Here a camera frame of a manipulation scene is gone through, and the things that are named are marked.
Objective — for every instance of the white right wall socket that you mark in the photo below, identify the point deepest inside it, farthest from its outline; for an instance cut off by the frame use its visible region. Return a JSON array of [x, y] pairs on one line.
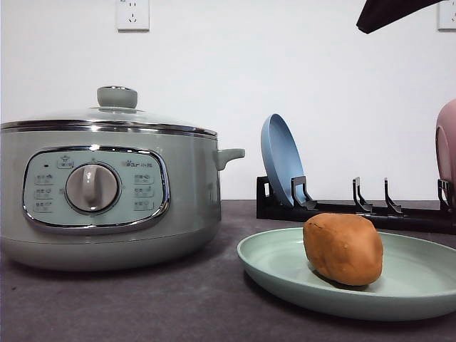
[[444, 17]]

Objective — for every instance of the green electric steamer pot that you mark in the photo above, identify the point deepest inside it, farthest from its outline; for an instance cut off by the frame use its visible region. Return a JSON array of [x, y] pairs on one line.
[[93, 195]]

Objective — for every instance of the green plate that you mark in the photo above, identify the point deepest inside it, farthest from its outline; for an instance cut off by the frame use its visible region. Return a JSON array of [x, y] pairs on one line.
[[416, 281]]

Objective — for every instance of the brown potato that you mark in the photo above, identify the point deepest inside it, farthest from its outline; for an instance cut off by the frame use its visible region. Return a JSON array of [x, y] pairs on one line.
[[346, 248]]

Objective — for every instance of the white wall socket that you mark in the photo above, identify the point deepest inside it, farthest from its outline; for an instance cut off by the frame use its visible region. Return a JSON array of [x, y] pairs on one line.
[[444, 17], [133, 16]]

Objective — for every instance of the glass steamer lid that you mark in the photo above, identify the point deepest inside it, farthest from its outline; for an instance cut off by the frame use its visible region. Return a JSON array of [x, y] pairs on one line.
[[116, 111]]

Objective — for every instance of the pink plate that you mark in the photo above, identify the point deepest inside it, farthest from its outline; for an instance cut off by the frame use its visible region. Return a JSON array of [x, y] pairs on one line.
[[445, 147]]

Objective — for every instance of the blue plate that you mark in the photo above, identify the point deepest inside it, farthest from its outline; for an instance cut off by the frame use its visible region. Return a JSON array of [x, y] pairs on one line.
[[281, 159]]

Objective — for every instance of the white left wall socket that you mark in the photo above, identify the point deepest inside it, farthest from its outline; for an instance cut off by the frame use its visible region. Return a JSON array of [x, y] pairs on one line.
[[133, 16]]

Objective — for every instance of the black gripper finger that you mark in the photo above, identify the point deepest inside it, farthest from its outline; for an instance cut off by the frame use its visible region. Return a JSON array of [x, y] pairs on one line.
[[379, 13]]

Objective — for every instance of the black plate rack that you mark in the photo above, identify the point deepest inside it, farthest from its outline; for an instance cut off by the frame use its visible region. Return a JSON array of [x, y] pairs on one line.
[[440, 220]]

